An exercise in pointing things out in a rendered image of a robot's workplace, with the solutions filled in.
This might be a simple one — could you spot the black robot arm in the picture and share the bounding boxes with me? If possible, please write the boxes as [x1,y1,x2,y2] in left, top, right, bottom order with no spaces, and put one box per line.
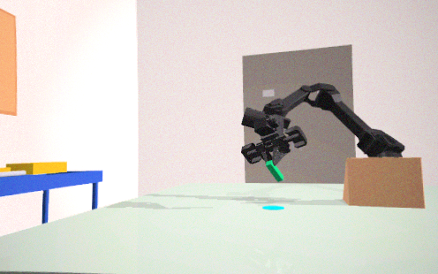
[241,83,405,158]

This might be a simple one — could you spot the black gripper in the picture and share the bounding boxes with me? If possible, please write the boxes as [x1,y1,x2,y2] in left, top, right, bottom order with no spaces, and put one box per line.
[241,126,307,166]

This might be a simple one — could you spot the green rectangular post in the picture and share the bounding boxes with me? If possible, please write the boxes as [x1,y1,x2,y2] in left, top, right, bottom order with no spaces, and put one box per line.
[266,160,283,182]

